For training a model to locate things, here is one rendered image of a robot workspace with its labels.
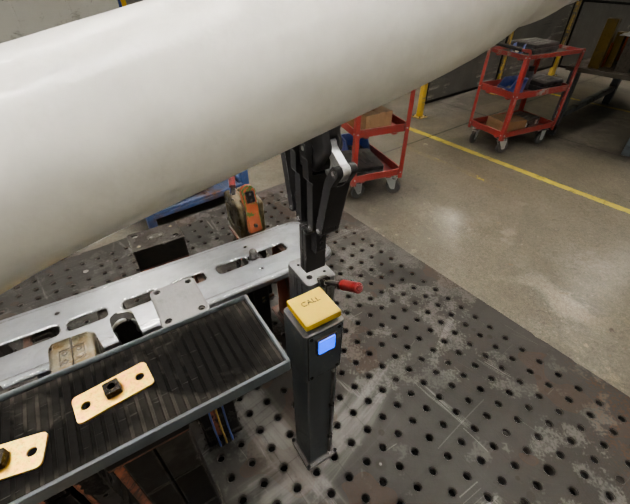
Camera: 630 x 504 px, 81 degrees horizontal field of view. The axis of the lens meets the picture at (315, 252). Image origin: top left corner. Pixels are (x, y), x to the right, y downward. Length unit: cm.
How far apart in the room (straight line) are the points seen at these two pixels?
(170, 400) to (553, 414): 90
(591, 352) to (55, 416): 225
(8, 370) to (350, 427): 68
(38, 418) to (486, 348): 101
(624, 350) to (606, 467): 143
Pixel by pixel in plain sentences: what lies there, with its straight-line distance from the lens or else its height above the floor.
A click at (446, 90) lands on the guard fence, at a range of 538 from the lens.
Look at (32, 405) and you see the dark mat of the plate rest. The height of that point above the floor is 116.
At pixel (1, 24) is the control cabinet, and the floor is 72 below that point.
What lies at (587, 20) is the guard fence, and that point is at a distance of 772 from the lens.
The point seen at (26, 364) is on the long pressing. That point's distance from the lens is 85.
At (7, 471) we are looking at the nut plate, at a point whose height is 116.
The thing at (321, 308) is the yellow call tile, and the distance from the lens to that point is 54.
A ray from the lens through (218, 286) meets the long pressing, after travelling 83.
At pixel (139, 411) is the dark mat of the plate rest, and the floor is 116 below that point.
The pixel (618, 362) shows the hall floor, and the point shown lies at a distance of 241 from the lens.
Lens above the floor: 156
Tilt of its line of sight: 39 degrees down
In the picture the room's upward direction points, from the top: straight up
